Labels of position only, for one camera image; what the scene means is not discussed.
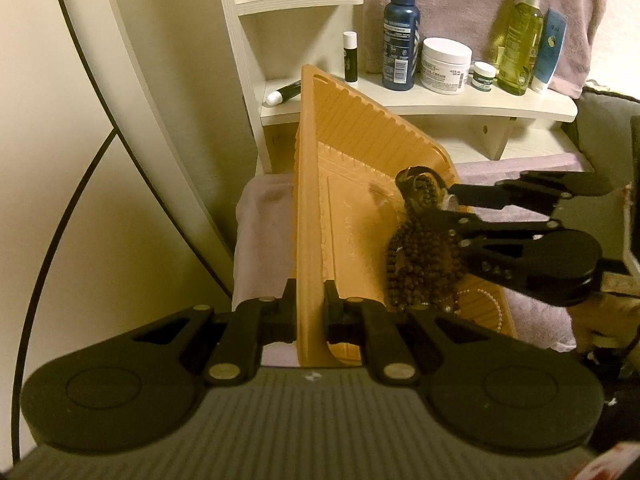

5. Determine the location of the black white lip balm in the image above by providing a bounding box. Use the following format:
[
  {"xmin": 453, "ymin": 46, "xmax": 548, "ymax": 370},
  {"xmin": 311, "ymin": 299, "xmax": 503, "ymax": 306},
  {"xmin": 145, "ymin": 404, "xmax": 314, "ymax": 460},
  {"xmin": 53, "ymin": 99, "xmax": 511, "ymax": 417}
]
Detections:
[{"xmin": 343, "ymin": 30, "xmax": 358, "ymax": 84}]

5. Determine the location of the dark bead necklace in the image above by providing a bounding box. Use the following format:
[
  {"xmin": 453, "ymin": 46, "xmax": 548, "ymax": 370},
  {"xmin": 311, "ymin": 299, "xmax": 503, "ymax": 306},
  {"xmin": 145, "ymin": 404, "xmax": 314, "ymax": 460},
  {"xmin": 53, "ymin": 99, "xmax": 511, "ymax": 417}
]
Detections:
[{"xmin": 385, "ymin": 209, "xmax": 471, "ymax": 313}]

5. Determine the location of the person right hand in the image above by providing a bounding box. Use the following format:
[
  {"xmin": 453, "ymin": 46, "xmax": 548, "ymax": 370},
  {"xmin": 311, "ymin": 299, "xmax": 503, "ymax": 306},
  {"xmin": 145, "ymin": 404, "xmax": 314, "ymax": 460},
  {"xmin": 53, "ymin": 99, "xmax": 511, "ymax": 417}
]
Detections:
[{"xmin": 566, "ymin": 294, "xmax": 639, "ymax": 353}]

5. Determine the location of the green olive spray bottle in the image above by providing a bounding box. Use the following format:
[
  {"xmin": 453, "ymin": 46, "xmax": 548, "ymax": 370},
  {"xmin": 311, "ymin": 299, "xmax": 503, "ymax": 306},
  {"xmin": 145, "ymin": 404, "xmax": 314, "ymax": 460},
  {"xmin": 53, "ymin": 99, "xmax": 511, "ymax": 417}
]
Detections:
[{"xmin": 497, "ymin": 0, "xmax": 544, "ymax": 96}]

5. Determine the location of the mauve towel on bed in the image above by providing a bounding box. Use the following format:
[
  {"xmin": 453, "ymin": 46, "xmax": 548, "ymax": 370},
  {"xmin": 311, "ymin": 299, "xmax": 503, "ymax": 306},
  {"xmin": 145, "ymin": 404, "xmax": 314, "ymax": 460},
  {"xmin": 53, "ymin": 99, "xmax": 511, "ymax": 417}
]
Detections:
[{"xmin": 233, "ymin": 146, "xmax": 601, "ymax": 366}]

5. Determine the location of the orange plastic tray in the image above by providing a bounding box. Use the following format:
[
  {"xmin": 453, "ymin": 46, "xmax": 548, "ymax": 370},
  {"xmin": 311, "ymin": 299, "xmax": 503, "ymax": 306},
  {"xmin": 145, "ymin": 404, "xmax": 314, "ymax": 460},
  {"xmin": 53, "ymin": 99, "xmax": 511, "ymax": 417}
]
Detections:
[{"xmin": 290, "ymin": 63, "xmax": 519, "ymax": 369}]

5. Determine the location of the small green white jar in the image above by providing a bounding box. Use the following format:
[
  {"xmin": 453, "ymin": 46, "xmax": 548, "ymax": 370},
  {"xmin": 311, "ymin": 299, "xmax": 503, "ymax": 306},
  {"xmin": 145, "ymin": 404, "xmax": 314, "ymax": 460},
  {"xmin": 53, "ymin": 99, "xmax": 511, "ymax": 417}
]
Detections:
[{"xmin": 471, "ymin": 61, "xmax": 497, "ymax": 92}]

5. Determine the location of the mauve hanging towel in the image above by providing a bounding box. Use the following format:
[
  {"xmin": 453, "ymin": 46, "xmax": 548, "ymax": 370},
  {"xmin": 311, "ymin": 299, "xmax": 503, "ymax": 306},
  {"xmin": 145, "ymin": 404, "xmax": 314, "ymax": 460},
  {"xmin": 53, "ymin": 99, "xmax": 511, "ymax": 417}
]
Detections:
[{"xmin": 361, "ymin": 0, "xmax": 606, "ymax": 99}]

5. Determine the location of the cream corner shelf unit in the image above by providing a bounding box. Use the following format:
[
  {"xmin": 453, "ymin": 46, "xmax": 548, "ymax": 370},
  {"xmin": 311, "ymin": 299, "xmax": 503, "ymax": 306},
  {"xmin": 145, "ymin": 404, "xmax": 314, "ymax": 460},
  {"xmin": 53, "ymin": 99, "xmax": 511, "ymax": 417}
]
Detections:
[{"xmin": 221, "ymin": 0, "xmax": 577, "ymax": 174}]

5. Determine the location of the dark green pen tube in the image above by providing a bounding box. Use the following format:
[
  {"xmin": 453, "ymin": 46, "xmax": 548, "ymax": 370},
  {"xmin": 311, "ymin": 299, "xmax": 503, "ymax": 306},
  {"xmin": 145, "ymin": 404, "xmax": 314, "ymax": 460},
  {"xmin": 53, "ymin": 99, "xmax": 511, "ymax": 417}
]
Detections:
[{"xmin": 264, "ymin": 80, "xmax": 302, "ymax": 107}]

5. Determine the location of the grey green pillow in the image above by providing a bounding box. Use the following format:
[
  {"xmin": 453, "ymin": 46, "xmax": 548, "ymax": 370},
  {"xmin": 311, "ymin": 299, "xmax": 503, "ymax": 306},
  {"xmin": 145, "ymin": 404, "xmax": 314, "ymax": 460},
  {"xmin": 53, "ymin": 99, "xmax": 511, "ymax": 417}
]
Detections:
[{"xmin": 562, "ymin": 87, "xmax": 639, "ymax": 188}]

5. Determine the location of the brown bead bracelet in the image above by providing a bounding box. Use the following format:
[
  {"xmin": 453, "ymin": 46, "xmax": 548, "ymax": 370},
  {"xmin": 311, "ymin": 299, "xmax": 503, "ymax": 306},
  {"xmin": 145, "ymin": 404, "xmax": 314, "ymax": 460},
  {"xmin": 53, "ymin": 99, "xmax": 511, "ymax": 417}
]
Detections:
[{"xmin": 399, "ymin": 171, "xmax": 452, "ymax": 212}]

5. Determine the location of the blue white tube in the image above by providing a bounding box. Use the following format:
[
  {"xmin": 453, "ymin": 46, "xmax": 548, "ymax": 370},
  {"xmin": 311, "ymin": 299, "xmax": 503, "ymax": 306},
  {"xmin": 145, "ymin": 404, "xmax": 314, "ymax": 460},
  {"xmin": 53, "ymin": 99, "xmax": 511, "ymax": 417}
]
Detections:
[{"xmin": 530, "ymin": 9, "xmax": 567, "ymax": 93}]

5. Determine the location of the black band watch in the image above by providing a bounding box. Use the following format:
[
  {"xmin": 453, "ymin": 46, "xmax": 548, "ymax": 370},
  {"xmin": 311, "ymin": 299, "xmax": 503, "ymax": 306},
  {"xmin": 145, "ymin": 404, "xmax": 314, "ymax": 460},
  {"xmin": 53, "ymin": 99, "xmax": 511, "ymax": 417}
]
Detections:
[{"xmin": 395, "ymin": 166, "xmax": 447, "ymax": 202}]

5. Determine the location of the blue spray bottle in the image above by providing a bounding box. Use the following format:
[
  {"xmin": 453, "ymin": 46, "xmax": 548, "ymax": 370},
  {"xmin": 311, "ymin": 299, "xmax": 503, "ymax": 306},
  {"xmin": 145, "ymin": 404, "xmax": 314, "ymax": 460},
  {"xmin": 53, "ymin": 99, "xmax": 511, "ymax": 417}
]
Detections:
[{"xmin": 382, "ymin": 0, "xmax": 421, "ymax": 91}]

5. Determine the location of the white cream jar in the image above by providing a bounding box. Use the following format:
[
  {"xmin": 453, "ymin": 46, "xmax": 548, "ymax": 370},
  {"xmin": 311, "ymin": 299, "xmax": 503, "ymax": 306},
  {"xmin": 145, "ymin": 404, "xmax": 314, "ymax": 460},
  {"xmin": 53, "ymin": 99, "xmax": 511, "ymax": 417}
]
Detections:
[{"xmin": 421, "ymin": 37, "xmax": 472, "ymax": 96}]

